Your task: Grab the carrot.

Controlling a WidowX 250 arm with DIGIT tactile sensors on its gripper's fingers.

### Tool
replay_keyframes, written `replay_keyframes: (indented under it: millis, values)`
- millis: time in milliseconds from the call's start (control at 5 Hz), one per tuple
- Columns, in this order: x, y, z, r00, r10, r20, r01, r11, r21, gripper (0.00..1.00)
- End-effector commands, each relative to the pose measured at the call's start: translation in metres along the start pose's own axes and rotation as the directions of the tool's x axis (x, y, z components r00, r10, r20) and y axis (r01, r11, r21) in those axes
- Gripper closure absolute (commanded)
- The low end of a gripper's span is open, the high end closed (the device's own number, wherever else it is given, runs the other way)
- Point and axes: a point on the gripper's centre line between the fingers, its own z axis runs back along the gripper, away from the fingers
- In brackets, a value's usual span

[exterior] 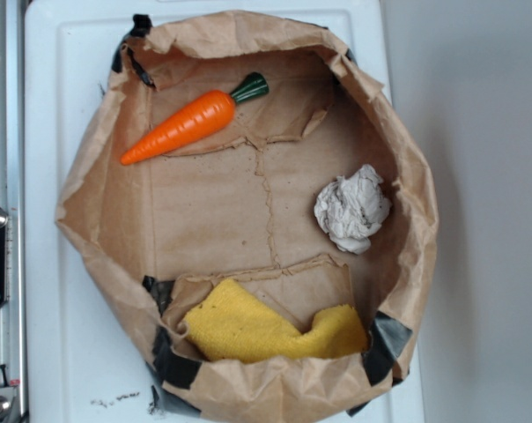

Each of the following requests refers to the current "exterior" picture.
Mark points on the orange plastic toy carrot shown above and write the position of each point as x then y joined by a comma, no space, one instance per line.
202,117

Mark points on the brown paper bag tray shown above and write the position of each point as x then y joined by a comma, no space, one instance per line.
156,236

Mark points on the crumpled white paper ball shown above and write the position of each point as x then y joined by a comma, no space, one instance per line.
350,210

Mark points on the yellow cloth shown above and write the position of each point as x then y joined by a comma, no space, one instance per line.
232,324

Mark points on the white plastic tray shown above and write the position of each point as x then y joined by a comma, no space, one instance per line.
82,367

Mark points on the metal rail frame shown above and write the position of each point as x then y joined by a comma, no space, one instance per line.
13,367

